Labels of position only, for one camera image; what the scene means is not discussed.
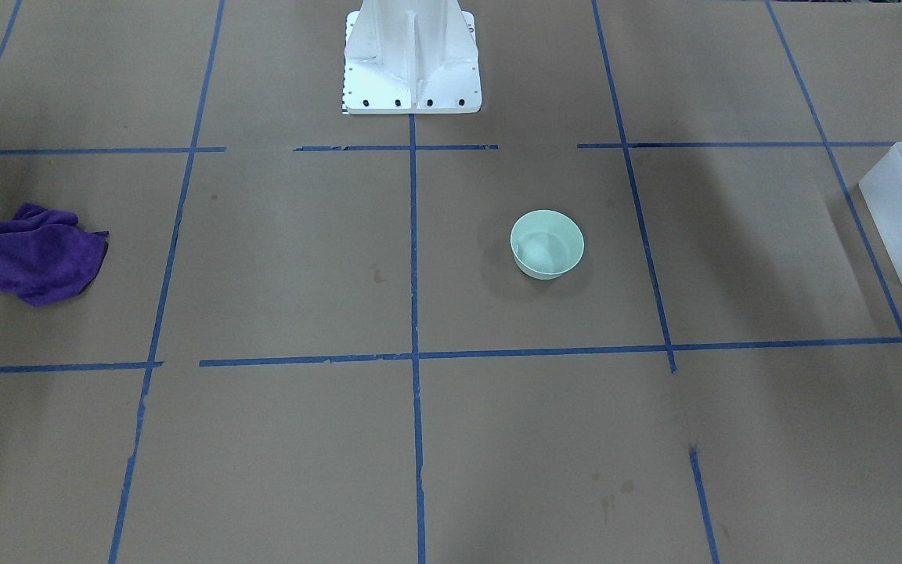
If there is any mint green bowl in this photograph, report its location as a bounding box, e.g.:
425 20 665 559
509 208 586 280

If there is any purple cloth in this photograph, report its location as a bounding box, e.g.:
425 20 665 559
0 202 110 307

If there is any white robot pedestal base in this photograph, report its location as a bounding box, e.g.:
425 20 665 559
341 1 483 115

